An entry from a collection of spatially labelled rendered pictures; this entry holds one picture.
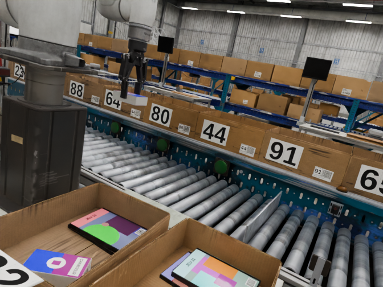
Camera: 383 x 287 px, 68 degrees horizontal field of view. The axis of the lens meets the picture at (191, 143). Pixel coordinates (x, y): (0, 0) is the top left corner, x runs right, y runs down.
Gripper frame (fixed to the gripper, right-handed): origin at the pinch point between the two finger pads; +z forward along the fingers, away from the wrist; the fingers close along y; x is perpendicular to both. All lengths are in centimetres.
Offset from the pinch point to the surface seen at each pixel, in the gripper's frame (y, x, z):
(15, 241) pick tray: -54, -20, 36
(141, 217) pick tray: -26, -35, 33
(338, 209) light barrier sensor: 43, -86, 31
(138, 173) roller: 10.9, -1.9, 38.3
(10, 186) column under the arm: -45, 2, 32
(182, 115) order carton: 50, 4, 13
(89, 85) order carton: 50, 86, 11
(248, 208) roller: 24, -54, 38
